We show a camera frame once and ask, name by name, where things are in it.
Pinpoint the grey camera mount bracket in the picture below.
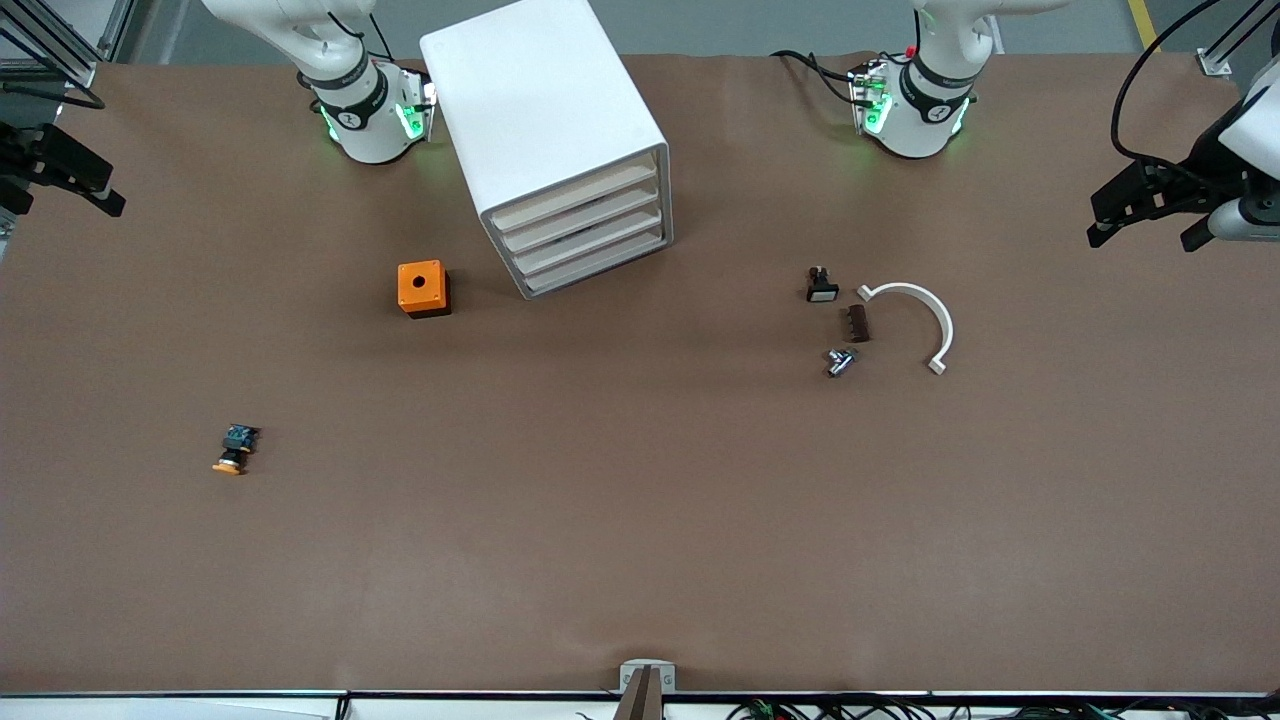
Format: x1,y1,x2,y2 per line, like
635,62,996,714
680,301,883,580
619,659,677,720

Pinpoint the orange button enclosure box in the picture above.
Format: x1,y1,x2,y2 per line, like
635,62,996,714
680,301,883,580
397,260,452,320

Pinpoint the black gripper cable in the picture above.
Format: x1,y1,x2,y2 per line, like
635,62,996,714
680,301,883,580
0,78,106,111
1112,0,1246,166

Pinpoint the white tray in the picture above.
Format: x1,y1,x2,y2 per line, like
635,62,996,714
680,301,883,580
500,180,663,253

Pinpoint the aluminium frame profile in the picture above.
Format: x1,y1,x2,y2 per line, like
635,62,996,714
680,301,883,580
1195,0,1280,78
0,0,136,89

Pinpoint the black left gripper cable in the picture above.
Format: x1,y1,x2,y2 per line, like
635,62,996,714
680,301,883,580
1112,0,1246,166

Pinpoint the orange push button switch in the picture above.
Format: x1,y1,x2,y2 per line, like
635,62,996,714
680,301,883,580
212,424,262,476

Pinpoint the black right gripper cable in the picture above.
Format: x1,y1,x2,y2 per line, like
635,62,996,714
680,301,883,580
0,78,106,111

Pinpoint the black arm base cable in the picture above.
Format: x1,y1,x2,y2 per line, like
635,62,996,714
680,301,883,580
770,48,866,106

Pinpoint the white curved plastic bracket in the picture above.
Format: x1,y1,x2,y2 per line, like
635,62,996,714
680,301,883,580
857,282,955,376

